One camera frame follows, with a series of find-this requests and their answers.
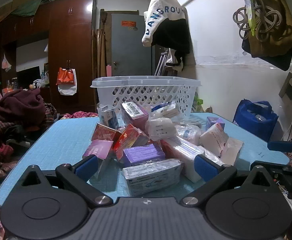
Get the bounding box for black garment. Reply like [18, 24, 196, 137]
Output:
[151, 19, 192, 71]

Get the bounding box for pile of plaid clothes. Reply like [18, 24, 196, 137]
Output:
[0, 119, 38, 183]

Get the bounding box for wooden sticks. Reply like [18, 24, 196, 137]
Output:
[95, 9, 112, 80]

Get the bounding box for white plastic bag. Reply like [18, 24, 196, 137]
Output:
[58, 69, 77, 96]

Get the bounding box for blue tote bag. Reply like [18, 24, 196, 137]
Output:
[232, 99, 279, 142]

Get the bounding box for clear wrapped packet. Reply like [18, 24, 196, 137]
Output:
[175, 124, 202, 143]

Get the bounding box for brown wooden wardrobe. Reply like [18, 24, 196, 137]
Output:
[0, 0, 98, 113]

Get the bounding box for pink rose tissue pack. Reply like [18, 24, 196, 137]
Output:
[161, 135, 224, 183]

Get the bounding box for black monitor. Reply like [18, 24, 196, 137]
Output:
[16, 66, 41, 89]

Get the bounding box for white pink-print tissue pack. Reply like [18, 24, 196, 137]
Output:
[199, 123, 229, 156]

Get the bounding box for orange plastic bag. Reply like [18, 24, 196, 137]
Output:
[56, 67, 76, 86]

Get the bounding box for white plastic lattice basket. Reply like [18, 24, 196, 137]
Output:
[90, 76, 202, 120]

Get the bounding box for white lettered garment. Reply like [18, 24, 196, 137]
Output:
[141, 0, 187, 47]

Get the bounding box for small hanging plastic bag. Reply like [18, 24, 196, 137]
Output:
[2, 53, 12, 72]

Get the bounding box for green cloth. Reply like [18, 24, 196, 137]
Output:
[11, 0, 74, 17]

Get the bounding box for grey door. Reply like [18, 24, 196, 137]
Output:
[111, 13, 153, 77]

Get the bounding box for maroon cloth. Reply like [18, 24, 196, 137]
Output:
[0, 88, 47, 126]

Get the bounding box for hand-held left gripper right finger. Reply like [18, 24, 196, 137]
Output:
[179, 154, 274, 207]

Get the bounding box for grey white wrapped box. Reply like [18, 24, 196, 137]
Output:
[122, 159, 183, 197]

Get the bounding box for pink purple box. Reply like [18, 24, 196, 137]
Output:
[82, 139, 114, 160]

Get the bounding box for small purple box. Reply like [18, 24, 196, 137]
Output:
[205, 116, 225, 131]

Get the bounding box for metal crutches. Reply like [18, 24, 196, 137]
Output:
[154, 50, 168, 77]

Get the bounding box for white flat packet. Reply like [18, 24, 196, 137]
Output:
[220, 137, 244, 166]

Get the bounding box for yellow green strap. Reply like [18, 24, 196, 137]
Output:
[240, 0, 258, 37]

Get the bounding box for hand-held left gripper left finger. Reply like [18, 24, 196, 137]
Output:
[21, 155, 114, 208]

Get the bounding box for brown hanging bag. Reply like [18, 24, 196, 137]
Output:
[241, 0, 292, 56]

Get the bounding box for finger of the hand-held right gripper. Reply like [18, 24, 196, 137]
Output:
[267, 139, 292, 153]
[251, 160, 292, 200]

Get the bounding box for coiled grey cable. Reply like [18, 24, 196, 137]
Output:
[232, 0, 283, 41]

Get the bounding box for red flat box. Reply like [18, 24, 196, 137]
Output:
[91, 123, 118, 142]

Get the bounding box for magenta box with barcode label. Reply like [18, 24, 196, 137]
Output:
[121, 101, 149, 131]

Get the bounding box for blue white bagged box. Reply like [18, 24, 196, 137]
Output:
[98, 103, 120, 130]

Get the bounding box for red wrapped box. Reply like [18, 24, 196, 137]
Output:
[113, 123, 150, 157]

